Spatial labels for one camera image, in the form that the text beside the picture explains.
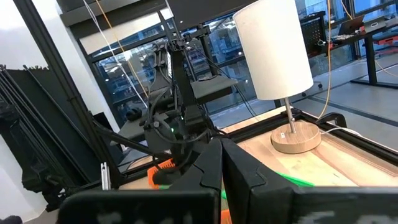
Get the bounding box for black folded tripod stand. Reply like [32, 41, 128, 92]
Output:
[0, 63, 96, 213]

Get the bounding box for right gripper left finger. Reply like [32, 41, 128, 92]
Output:
[168, 138, 223, 192]

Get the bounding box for black table clamp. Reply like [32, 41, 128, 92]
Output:
[317, 111, 348, 129]

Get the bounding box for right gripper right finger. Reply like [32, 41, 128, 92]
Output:
[221, 138, 295, 224]

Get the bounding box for open laptop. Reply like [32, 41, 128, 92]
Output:
[336, 14, 366, 37]

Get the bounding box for green plastic basket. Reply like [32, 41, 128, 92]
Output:
[159, 184, 228, 200]
[275, 171, 316, 189]

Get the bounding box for white cable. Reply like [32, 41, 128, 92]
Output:
[320, 126, 363, 137]

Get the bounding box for white cylindrical lamp shade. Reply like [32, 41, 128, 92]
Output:
[233, 0, 315, 101]

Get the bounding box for black office desk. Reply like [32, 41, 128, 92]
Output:
[306, 23, 398, 90]

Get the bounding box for yellow cable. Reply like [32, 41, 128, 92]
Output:
[317, 0, 333, 121]

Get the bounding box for round wooden lamp base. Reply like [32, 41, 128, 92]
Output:
[270, 120, 322, 155]

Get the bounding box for black side desk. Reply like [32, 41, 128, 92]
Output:
[109, 75, 239, 147]

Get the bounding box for orange plastic basket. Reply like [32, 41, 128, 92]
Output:
[220, 209, 233, 224]
[147, 157, 176, 190]

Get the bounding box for black perforated panel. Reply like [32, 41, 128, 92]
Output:
[299, 11, 328, 57]

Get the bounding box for silver aluminium bracket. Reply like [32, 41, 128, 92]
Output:
[99, 161, 112, 192]

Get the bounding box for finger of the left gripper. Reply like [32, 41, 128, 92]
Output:
[151, 167, 185, 187]

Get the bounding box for silver lamp pole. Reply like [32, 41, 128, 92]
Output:
[283, 97, 297, 134]

